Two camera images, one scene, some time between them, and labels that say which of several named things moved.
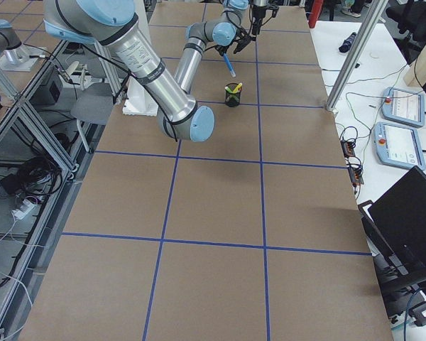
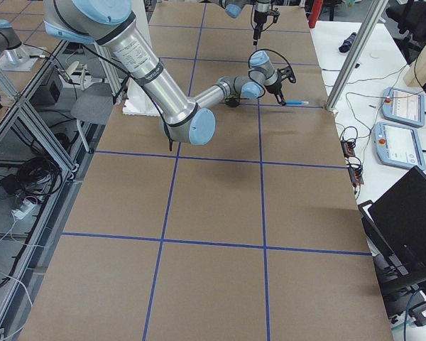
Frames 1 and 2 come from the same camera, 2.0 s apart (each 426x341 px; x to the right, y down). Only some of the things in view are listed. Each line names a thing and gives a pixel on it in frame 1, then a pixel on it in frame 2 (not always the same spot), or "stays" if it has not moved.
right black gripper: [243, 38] → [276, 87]
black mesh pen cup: [232, 99] stays
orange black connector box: [348, 148] stays
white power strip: [24, 209] stays
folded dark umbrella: [346, 45] stays
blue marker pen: [230, 67] → [297, 102]
